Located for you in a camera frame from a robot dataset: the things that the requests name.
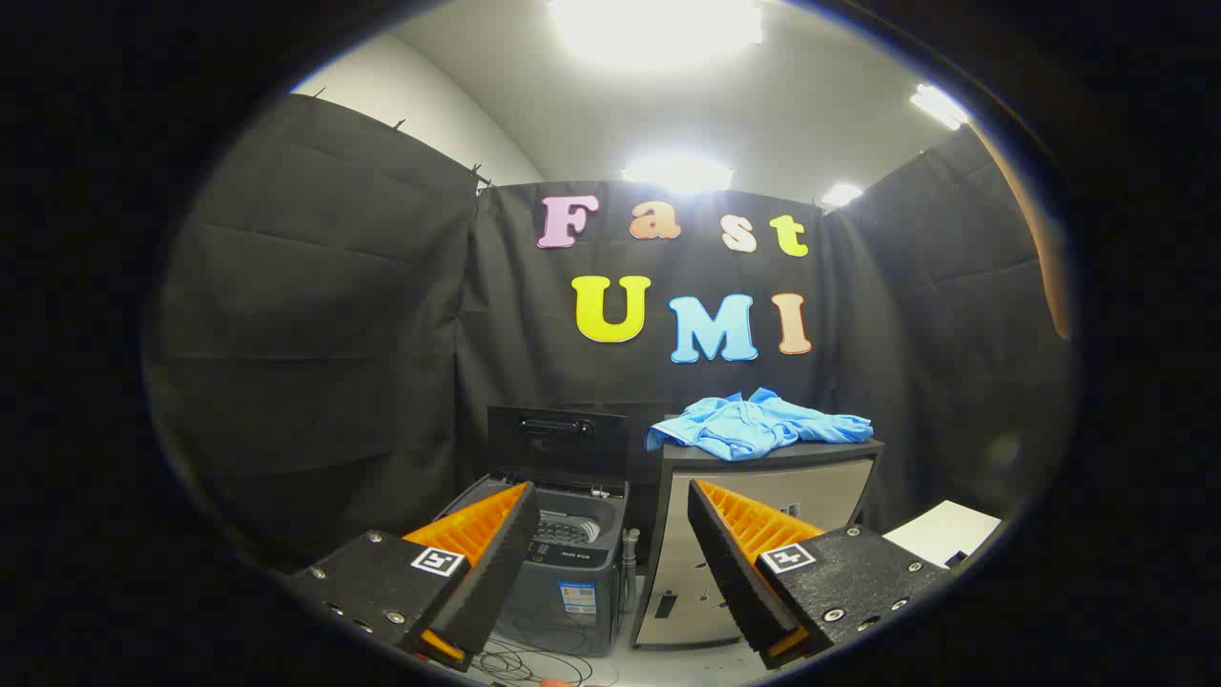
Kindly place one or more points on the ceiling light panel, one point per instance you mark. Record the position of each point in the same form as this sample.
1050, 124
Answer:
677, 174
940, 105
841, 194

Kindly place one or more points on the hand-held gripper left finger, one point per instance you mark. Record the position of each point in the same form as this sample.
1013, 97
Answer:
496, 572

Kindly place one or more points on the light blue polo shirt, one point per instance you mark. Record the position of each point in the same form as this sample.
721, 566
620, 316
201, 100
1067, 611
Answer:
754, 425

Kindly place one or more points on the large ceiling light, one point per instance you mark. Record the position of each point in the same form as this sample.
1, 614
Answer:
653, 29

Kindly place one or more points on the grey cabinet with dark top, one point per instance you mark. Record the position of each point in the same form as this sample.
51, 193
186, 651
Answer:
820, 482

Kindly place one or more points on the black backdrop cloth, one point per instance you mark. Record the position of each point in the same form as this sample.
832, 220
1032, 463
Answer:
334, 334

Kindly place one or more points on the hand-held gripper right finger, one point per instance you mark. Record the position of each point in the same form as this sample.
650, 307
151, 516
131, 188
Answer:
725, 572

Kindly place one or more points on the grey washing machine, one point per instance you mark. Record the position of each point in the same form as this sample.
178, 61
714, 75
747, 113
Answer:
572, 592

